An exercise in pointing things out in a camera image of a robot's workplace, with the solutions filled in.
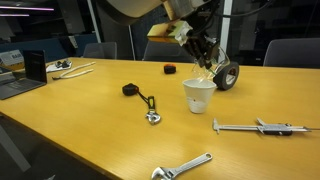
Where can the orange and black tape measure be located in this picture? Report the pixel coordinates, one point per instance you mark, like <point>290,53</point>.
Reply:
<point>169,69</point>

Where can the white printed sign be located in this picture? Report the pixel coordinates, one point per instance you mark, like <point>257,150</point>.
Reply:
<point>11,57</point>

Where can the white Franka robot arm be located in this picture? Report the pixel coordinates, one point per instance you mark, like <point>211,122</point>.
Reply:
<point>133,8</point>

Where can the blue partition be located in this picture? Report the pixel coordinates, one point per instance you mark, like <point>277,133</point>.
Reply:
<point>50,46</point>

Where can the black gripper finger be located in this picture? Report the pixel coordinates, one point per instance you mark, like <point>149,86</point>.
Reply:
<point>200,61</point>
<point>210,62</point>

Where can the grey laptop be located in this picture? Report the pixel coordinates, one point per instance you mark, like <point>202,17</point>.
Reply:
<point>16,87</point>

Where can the clear plastic cup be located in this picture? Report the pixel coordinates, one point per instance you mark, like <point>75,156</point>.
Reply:
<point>220,60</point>

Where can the grey office chair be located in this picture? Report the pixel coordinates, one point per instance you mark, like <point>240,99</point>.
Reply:
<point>100,50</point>
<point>163,53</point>
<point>296,53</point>

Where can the black tape roll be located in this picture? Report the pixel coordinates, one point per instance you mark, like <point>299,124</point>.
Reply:
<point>230,76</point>

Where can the white window post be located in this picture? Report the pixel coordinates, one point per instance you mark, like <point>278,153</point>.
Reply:
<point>225,33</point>

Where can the black upright box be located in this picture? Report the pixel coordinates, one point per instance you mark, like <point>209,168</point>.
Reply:
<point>35,66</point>

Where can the white cloth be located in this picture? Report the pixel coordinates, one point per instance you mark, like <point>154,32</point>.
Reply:
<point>51,68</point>

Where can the yellow wrist camera mount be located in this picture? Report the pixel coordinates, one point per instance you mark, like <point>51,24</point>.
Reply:
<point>168,31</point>

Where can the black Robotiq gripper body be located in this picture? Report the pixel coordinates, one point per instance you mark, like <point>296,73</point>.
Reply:
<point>200,43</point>

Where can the metal vernier caliper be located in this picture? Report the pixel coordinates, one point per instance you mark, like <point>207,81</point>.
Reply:
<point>266,128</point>

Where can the white paper cup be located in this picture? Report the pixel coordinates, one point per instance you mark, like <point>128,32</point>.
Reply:
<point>199,96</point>

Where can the silver adjustable wrench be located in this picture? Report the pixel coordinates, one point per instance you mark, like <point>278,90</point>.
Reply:
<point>186,164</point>

